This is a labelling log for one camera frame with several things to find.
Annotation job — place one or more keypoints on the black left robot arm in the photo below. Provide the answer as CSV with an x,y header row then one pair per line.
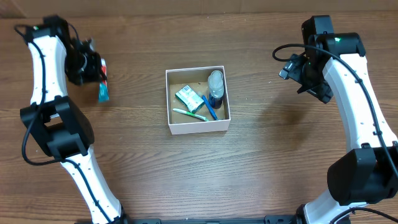
x,y
57,130

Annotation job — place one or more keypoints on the dark bottle with clear cap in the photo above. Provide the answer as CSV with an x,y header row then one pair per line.
x,y
216,89

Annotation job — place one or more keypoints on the green white soap box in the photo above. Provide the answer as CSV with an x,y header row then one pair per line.
x,y
190,99

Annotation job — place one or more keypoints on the blue disposable razor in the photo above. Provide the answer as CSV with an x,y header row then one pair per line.
x,y
210,109

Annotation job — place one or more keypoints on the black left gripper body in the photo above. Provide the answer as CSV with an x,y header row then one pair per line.
x,y
80,68

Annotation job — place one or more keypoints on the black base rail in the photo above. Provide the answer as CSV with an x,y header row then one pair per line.
x,y
268,219

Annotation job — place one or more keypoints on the red green toothpaste tube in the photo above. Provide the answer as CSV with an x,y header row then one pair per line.
x,y
103,95

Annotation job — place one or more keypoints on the white cardboard box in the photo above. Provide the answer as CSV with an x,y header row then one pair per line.
x,y
197,79

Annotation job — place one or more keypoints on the green white toothbrush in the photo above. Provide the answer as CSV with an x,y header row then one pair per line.
x,y
203,118

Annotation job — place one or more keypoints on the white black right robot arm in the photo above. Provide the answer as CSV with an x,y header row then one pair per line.
x,y
334,66

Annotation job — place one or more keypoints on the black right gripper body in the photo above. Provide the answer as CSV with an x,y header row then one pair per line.
x,y
306,72

